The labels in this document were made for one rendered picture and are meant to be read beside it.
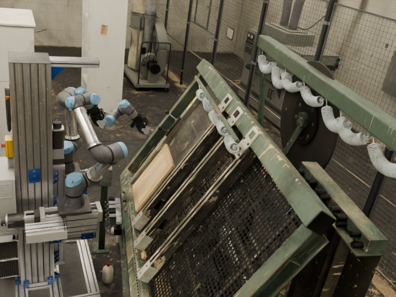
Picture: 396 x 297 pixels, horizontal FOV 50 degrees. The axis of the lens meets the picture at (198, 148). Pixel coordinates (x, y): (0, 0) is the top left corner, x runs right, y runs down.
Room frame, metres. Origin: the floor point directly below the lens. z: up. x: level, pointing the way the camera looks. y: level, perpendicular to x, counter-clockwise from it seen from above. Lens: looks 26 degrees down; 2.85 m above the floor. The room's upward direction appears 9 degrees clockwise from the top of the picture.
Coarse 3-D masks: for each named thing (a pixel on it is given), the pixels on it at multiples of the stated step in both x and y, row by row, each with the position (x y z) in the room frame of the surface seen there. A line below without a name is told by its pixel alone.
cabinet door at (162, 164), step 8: (160, 152) 3.14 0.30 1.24; (168, 152) 3.03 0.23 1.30; (160, 160) 3.04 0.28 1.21; (168, 160) 2.93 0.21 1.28; (152, 168) 3.06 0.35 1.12; (160, 168) 2.95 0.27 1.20; (168, 168) 2.84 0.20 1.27; (144, 176) 3.06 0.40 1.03; (152, 176) 2.96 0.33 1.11; (160, 176) 2.84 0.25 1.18; (136, 184) 3.07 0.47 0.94; (144, 184) 2.96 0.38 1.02; (152, 184) 2.86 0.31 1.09; (136, 192) 2.97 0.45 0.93; (144, 192) 2.86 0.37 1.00; (152, 192) 2.78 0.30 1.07; (136, 200) 2.87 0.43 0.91; (144, 200) 2.77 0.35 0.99; (136, 208) 2.78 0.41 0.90
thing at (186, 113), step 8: (192, 104) 3.25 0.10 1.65; (184, 112) 3.26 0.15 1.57; (184, 120) 3.24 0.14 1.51; (176, 128) 3.22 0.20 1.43; (168, 136) 3.20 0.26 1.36; (160, 144) 3.19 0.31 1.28; (152, 152) 3.21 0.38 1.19; (152, 160) 3.17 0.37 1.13; (144, 168) 3.16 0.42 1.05; (136, 176) 3.14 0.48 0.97
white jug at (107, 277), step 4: (108, 264) 2.88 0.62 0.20; (104, 268) 2.87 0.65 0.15; (108, 268) 2.87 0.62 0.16; (112, 268) 2.89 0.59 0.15; (104, 272) 2.85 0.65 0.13; (108, 272) 2.85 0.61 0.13; (112, 272) 2.87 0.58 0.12; (104, 276) 2.85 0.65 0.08; (108, 276) 2.85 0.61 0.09; (112, 276) 2.88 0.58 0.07; (104, 280) 2.85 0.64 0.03; (108, 280) 2.85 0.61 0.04; (112, 280) 2.88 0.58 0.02
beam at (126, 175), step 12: (120, 180) 3.30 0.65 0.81; (132, 192) 3.01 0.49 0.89; (132, 204) 2.82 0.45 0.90; (132, 216) 2.67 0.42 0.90; (132, 252) 2.31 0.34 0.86; (132, 264) 2.21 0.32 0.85; (144, 264) 2.19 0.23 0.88; (132, 276) 2.11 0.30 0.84; (132, 288) 2.02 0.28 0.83; (144, 288) 1.97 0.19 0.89
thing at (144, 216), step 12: (228, 96) 2.71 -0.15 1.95; (204, 108) 2.64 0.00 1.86; (204, 132) 2.69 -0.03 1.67; (216, 132) 2.65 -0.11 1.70; (204, 144) 2.64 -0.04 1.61; (192, 156) 2.62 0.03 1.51; (180, 168) 2.60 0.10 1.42; (168, 180) 2.61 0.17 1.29; (180, 180) 2.60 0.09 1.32; (156, 192) 2.61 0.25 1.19; (168, 192) 2.58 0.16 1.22; (156, 204) 2.56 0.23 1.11; (144, 216) 2.54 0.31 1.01
